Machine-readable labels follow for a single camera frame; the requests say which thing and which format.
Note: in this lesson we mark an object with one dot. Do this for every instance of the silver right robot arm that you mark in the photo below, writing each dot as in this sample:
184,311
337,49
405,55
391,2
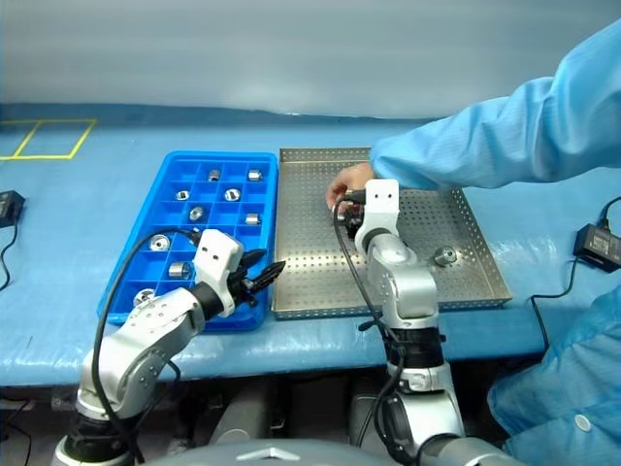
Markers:
407,291

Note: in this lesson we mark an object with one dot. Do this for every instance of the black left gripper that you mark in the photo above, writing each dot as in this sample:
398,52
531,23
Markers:
244,286

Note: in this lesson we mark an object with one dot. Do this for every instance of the plain black power adapter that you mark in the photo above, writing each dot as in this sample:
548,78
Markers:
10,208

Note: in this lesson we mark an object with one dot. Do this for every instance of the perforated metal tray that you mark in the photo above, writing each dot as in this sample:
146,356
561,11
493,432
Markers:
315,272

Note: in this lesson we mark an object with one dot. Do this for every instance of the black power adapter with label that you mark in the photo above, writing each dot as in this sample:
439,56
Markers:
597,245

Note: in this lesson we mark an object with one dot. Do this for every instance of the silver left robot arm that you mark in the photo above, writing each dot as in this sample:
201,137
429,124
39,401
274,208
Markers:
150,325

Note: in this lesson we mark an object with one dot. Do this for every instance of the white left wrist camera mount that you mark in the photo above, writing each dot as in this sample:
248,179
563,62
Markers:
216,252

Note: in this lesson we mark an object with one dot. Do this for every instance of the person's blue coat sleeve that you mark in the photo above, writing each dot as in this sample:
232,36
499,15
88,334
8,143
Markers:
509,136

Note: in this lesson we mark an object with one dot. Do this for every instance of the person's bare hand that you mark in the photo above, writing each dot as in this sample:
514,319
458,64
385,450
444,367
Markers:
351,178

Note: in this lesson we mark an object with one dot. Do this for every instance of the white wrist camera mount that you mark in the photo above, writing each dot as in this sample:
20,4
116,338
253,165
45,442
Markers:
383,199
216,252

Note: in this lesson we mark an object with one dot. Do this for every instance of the person's blue coat torso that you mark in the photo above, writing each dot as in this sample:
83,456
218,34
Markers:
572,388

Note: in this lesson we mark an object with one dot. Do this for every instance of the grey dome with emblem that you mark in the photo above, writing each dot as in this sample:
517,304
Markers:
281,455

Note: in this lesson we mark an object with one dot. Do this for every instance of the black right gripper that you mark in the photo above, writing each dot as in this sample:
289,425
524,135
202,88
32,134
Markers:
351,221

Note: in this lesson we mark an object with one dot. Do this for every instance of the blue compartment tray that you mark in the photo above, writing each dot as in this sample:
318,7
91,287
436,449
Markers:
145,194

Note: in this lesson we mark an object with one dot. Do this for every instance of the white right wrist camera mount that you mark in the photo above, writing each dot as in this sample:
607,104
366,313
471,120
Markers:
383,199

